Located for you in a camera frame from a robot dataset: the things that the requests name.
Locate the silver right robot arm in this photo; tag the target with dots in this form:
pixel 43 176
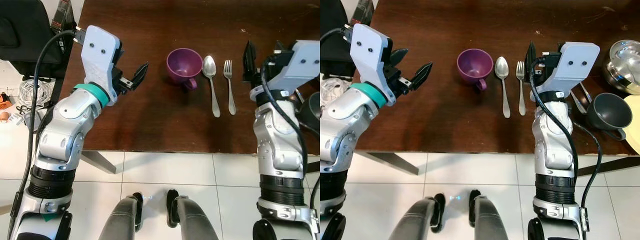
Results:
pixel 275 145
pixel 550 145

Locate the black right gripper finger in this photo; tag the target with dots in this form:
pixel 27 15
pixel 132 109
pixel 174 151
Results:
pixel 531 65
pixel 250 65

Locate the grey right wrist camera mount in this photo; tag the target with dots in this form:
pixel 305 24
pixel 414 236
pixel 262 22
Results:
pixel 300 65
pixel 575 62

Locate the dark table leg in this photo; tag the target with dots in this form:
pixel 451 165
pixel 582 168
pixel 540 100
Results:
pixel 390 161
pixel 100 161
pixel 610 165

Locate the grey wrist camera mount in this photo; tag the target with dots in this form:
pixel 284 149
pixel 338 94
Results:
pixel 369 52
pixel 99 52
pixel 300 65
pixel 575 62

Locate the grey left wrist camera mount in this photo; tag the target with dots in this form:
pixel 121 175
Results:
pixel 369 52
pixel 99 52

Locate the dark grey cup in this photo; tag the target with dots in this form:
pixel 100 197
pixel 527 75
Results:
pixel 607 112
pixel 314 110

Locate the purple plastic cup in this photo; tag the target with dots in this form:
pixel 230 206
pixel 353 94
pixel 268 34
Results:
pixel 472 65
pixel 182 65

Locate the pale yellow plate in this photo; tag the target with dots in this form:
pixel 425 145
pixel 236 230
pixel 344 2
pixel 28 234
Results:
pixel 635 125

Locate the grey robot leg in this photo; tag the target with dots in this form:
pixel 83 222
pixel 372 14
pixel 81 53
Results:
pixel 120 220
pixel 415 220
pixel 492 220
pixel 192 220

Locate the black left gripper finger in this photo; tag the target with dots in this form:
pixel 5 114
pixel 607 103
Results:
pixel 140 74
pixel 399 56
pixel 422 75

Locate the grey right robot leg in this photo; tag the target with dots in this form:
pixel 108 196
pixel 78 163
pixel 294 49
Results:
pixel 492 220
pixel 192 220

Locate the black office chair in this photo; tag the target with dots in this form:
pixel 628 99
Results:
pixel 335 50
pixel 27 35

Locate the grey left robot leg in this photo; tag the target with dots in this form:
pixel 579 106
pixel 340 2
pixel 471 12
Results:
pixel 120 220
pixel 415 220

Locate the shiny steel pot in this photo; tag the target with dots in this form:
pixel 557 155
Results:
pixel 625 65

